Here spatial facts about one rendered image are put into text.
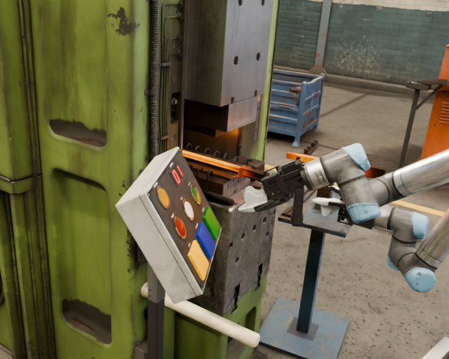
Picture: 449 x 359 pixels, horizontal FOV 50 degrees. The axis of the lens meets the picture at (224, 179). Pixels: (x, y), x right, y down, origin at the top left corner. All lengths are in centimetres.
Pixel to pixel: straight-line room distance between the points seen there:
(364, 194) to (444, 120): 387
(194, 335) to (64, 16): 129
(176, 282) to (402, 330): 186
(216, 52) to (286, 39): 846
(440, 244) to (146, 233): 83
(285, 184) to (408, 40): 803
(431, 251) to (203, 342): 99
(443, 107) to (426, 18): 424
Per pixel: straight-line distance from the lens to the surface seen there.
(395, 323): 286
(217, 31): 154
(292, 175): 127
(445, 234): 149
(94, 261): 188
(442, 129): 510
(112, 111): 149
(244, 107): 170
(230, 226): 169
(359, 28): 943
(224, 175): 175
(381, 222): 159
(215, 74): 156
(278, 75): 620
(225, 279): 181
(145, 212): 108
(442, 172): 125
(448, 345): 149
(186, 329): 207
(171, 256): 111
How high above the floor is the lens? 163
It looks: 22 degrees down
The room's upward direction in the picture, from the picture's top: 4 degrees clockwise
